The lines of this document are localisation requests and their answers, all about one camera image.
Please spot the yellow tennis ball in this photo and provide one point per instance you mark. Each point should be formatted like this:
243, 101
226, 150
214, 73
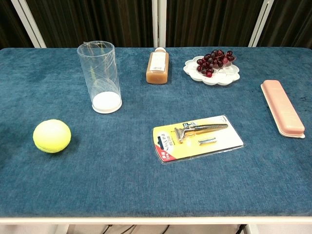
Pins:
52, 135

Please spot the clear plastic tube container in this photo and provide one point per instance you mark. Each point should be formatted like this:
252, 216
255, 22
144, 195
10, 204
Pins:
102, 73

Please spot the amber liquid bottle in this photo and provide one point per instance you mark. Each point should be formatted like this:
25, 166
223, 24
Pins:
157, 70

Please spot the dark red grape bunch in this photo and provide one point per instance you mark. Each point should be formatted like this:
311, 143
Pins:
212, 62

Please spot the razor blister pack card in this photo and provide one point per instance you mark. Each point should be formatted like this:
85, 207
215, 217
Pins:
195, 140

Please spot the blue velvet table cloth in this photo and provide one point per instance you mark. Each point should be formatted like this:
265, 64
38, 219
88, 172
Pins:
156, 170

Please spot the pink rectangular plastic case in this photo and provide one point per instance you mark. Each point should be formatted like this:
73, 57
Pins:
282, 109

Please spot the white frame post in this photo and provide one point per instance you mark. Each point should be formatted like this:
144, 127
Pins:
158, 23
260, 23
28, 23

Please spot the white flower-shaped plate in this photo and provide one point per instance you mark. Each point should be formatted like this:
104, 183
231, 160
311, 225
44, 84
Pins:
219, 75

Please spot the white table frame edge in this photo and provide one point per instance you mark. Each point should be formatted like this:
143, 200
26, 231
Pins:
156, 220

